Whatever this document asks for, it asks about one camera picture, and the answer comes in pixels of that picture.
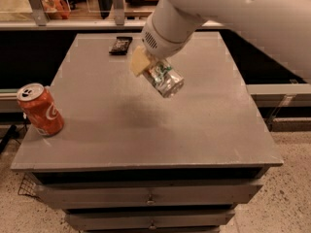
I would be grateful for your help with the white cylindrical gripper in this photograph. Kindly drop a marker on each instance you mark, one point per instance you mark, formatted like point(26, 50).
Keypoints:
point(159, 44)

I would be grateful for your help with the silver green 7up can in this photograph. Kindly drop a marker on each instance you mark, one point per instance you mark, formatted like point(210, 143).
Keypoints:
point(165, 80)

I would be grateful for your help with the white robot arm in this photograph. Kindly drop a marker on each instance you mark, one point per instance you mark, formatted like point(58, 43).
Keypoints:
point(280, 28)

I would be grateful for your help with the red coca-cola can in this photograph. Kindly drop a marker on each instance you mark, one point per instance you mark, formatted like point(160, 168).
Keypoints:
point(37, 103)

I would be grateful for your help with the dark snack bar wrapper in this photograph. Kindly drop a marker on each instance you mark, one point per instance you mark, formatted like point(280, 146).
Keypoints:
point(121, 45)

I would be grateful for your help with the orange plastic bag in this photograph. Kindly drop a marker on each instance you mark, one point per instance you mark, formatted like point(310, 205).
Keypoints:
point(56, 7)

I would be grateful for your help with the grey drawer cabinet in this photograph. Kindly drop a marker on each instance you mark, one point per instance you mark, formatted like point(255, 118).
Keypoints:
point(119, 129)

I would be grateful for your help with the top grey drawer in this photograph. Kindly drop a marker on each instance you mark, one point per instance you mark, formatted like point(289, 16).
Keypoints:
point(69, 196)

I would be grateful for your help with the grey drawer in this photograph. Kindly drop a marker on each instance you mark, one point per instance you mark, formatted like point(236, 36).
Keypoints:
point(150, 220)
point(69, 196)

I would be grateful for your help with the metal shelf rail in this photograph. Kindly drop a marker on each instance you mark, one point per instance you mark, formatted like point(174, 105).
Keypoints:
point(72, 25)

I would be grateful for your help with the wire mesh basket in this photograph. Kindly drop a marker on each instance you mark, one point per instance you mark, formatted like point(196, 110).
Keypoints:
point(27, 187)

